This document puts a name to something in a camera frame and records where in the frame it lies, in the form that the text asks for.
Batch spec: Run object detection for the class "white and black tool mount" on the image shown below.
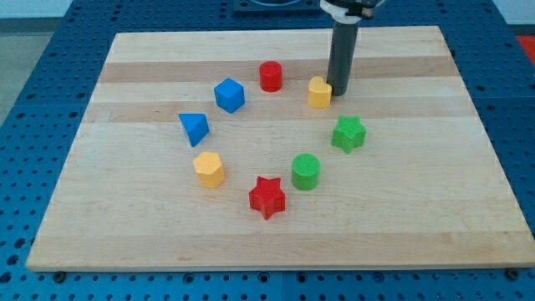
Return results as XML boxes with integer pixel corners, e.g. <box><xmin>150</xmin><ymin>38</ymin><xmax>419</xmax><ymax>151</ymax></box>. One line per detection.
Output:
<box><xmin>319</xmin><ymin>0</ymin><xmax>385</xmax><ymax>24</ymax></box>

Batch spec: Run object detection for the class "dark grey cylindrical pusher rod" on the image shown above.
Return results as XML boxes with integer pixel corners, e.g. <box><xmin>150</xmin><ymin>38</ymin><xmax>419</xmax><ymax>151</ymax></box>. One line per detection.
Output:
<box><xmin>327</xmin><ymin>22</ymin><xmax>359</xmax><ymax>96</ymax></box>

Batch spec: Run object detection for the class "yellow heart block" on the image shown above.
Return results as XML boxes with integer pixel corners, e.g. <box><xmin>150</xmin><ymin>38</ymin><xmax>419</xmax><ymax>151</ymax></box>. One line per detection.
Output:
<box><xmin>307</xmin><ymin>76</ymin><xmax>332</xmax><ymax>109</ymax></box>

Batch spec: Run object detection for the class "red cylinder block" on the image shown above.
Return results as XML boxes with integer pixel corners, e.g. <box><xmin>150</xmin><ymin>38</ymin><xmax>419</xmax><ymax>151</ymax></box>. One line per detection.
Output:
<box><xmin>259</xmin><ymin>61</ymin><xmax>283</xmax><ymax>92</ymax></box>

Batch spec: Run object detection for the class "green star block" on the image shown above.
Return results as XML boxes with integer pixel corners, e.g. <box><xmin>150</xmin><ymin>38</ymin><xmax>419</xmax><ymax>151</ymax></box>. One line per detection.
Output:
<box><xmin>331</xmin><ymin>115</ymin><xmax>367</xmax><ymax>154</ymax></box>

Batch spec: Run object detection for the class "blue cube block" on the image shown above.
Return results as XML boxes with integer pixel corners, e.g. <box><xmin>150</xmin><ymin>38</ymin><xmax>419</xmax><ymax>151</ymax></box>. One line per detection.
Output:
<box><xmin>214</xmin><ymin>78</ymin><xmax>245</xmax><ymax>114</ymax></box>

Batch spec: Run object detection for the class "green cylinder block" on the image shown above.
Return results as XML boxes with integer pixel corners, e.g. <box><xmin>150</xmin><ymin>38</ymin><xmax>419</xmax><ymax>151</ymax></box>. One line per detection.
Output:
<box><xmin>292</xmin><ymin>153</ymin><xmax>321</xmax><ymax>191</ymax></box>

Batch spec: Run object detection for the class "blue triangular prism block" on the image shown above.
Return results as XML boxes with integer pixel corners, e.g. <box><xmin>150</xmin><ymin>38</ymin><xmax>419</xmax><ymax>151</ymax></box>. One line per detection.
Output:
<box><xmin>178</xmin><ymin>113</ymin><xmax>210</xmax><ymax>147</ymax></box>

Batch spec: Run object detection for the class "red star block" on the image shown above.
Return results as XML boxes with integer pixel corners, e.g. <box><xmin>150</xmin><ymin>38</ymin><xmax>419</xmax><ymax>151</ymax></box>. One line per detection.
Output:
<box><xmin>248</xmin><ymin>176</ymin><xmax>286</xmax><ymax>220</ymax></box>

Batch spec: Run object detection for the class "light wooden board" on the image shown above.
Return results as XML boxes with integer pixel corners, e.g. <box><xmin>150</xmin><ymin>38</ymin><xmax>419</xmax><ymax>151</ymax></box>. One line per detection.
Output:
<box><xmin>26</xmin><ymin>26</ymin><xmax>534</xmax><ymax>272</ymax></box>

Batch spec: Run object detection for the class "yellow hexagon block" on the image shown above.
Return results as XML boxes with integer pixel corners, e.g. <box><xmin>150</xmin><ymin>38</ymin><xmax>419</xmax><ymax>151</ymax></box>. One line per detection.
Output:
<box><xmin>193</xmin><ymin>151</ymin><xmax>225</xmax><ymax>188</ymax></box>

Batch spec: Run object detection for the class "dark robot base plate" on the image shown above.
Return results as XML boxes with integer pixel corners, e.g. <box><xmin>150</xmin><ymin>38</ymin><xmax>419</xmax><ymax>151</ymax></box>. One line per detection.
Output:
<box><xmin>231</xmin><ymin>0</ymin><xmax>321</xmax><ymax>15</ymax></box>

